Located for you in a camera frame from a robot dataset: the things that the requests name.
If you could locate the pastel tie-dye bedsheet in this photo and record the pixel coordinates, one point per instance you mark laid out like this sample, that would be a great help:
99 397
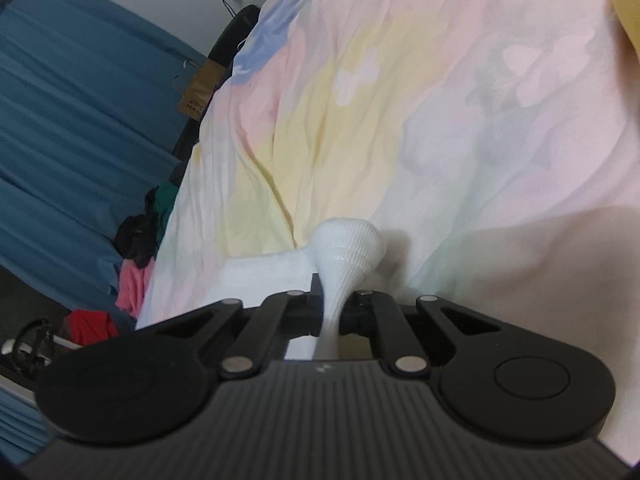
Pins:
425 125

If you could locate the blue curtain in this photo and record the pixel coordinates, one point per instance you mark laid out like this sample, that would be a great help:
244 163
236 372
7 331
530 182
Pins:
17 430
75 135

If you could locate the black garment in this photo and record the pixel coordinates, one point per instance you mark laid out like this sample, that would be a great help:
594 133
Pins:
136 237

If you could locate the pink garment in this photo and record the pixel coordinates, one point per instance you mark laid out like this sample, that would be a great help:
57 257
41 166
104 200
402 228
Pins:
131 290

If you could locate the yellow cushion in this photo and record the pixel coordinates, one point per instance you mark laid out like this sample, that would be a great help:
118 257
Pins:
625 0

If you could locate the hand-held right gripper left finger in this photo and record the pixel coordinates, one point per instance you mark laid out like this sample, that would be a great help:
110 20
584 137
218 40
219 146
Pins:
280 320

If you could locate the pastel tie-dye bed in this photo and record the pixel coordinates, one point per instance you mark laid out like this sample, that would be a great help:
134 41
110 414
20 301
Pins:
350 250

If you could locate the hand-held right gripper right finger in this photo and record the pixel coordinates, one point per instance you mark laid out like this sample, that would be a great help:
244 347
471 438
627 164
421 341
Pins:
380 320

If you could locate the brown paper bag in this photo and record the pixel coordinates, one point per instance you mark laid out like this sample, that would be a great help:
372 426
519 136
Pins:
200 92

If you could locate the red garment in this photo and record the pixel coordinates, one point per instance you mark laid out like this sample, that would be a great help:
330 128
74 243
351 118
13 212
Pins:
92 327

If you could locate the green garment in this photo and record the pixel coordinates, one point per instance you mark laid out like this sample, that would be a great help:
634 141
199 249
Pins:
166 210

